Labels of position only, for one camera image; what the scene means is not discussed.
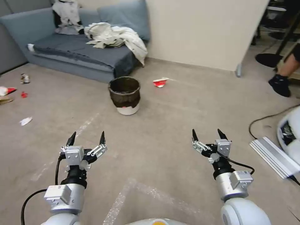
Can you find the person's leg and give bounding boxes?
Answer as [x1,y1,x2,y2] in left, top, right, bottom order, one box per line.
[278,42,300,78]

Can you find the red white crumpled wrapper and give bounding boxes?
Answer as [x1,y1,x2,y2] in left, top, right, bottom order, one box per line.
[0,86,18,97]

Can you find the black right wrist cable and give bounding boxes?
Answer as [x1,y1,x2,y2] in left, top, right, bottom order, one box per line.
[216,151,255,175]

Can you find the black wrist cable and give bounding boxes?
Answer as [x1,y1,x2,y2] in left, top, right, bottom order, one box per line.
[20,153,67,225]
[216,151,255,175]

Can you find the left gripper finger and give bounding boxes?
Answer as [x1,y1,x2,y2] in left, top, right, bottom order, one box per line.
[61,131,77,153]
[88,131,108,158]

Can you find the white crumpled blanket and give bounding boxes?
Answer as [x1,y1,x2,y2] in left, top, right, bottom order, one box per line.
[84,22,148,68]

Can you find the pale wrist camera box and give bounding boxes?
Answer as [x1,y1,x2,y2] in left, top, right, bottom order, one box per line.
[64,145,85,166]
[215,139,232,157]

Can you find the blue sofa cushion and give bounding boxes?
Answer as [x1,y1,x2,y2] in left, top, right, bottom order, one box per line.
[97,0,151,42]

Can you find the white and black garment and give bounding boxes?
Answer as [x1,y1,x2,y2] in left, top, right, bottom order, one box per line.
[52,0,85,36]

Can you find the dark grey sofa throw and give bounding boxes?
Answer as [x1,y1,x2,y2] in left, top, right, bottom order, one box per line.
[27,34,139,78]

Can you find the black round chair base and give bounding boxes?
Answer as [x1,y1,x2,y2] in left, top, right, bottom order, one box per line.
[255,53,284,69]

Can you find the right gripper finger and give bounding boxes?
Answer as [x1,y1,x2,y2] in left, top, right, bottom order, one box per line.
[217,128,233,143]
[191,128,211,154]

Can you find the red white crushed carton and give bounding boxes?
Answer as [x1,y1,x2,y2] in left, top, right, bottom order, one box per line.
[152,77,170,88]

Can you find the blue-grey sofa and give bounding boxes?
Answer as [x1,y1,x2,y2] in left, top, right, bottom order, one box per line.
[0,0,151,83]

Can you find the person's black shoe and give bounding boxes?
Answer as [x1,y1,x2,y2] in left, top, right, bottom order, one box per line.
[268,74,292,98]

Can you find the white rounded machine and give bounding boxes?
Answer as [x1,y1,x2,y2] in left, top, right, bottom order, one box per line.
[276,109,300,163]

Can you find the black desk leg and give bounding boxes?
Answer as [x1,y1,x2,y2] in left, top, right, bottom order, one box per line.
[275,4,300,57]

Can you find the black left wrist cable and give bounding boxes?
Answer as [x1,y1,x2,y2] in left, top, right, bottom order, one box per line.
[20,153,67,225]

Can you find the white crumpled paper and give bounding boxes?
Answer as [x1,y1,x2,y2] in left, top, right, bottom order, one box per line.
[19,116,33,127]

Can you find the white trash can black liner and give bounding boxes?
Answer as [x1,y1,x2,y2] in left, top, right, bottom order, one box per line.
[108,77,141,116]

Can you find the black floor cable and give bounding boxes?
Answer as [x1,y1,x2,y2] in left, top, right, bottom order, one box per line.
[248,104,300,139]

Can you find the black office chair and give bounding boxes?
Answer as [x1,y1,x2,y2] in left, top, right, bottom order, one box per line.
[251,0,300,46]

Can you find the silver aluminium rail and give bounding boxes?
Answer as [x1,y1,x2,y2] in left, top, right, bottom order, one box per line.
[249,136,300,180]

